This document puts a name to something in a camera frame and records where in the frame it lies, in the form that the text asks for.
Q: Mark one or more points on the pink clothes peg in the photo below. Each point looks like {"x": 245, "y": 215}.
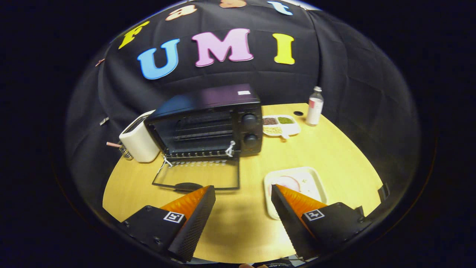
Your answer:
{"x": 99, "y": 62}

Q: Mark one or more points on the white toaster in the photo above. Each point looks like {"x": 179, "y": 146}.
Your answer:
{"x": 139, "y": 143}

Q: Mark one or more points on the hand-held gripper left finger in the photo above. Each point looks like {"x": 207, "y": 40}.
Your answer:
{"x": 195, "y": 227}

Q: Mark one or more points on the black toaster oven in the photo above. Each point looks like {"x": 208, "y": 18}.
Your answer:
{"x": 208, "y": 98}

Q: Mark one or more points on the clear bottle pink label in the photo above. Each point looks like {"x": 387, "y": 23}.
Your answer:
{"x": 314, "y": 111}

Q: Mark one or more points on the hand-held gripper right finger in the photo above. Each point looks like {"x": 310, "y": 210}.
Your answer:
{"x": 290, "y": 223}

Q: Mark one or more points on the silver clip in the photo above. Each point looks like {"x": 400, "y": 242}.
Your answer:
{"x": 104, "y": 121}

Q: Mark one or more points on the pink ham slice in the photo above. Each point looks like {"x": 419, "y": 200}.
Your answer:
{"x": 288, "y": 182}

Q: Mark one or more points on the black table edge bracket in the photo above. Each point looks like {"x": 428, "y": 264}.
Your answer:
{"x": 383, "y": 191}

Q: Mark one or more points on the white divided bean dish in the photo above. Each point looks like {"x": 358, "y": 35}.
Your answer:
{"x": 292, "y": 129}

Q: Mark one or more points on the pink striped straw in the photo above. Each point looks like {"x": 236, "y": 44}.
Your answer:
{"x": 112, "y": 144}

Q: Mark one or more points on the cream square food tray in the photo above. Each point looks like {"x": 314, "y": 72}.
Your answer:
{"x": 312, "y": 178}

